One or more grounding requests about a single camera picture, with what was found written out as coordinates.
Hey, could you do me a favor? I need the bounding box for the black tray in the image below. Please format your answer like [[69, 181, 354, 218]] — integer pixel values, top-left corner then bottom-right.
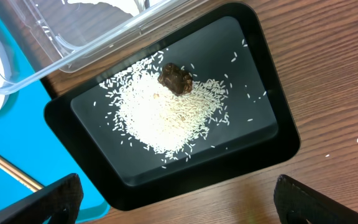
[[44, 2, 300, 211]]

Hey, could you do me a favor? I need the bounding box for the teal plastic tray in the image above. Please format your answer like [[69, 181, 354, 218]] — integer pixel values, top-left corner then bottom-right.
[[0, 0, 111, 223]]

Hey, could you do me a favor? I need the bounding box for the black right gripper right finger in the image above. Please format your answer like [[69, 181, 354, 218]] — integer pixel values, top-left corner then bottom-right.
[[273, 174, 358, 224]]

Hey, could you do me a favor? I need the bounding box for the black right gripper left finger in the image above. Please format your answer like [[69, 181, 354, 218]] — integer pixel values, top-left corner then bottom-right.
[[0, 173, 83, 224]]

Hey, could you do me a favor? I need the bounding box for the clear plastic bin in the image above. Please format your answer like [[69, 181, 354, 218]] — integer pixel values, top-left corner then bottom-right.
[[0, 1, 203, 95]]

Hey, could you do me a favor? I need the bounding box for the brown food scrap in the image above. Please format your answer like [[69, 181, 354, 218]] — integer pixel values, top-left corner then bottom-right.
[[157, 63, 193, 96]]

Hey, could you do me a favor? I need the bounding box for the wooden chopstick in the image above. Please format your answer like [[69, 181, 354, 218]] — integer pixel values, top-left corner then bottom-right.
[[0, 156, 43, 192]]

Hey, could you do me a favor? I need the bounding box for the white rice pile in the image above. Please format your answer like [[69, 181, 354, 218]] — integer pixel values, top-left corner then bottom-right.
[[92, 39, 269, 170]]

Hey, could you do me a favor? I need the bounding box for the white napkin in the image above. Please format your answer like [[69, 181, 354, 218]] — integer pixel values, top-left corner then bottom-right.
[[65, 0, 163, 17]]

